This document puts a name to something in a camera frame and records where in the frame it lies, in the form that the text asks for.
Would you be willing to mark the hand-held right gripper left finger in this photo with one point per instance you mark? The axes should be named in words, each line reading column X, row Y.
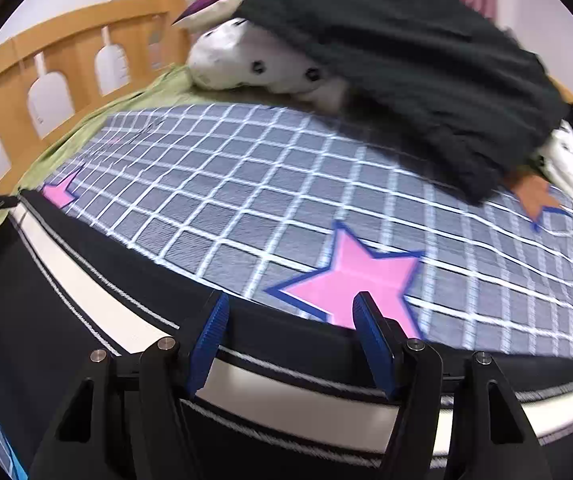
column 211, row 340

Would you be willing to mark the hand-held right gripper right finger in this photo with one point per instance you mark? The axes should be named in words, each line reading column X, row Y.
column 374, row 345

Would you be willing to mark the black pants with white waistband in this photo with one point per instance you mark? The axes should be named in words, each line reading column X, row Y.
column 41, row 310

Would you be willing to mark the green bed sheet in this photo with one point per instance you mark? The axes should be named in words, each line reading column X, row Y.
column 66, row 145

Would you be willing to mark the grey checkered star blanket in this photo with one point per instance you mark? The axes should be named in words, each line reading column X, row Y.
column 266, row 185

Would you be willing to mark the white floral quilt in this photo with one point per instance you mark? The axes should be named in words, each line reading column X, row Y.
column 236, row 60

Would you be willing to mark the black garment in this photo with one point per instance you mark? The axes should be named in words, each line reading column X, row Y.
column 391, row 60

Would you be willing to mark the wooden bed frame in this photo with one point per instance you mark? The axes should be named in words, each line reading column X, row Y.
column 66, row 35

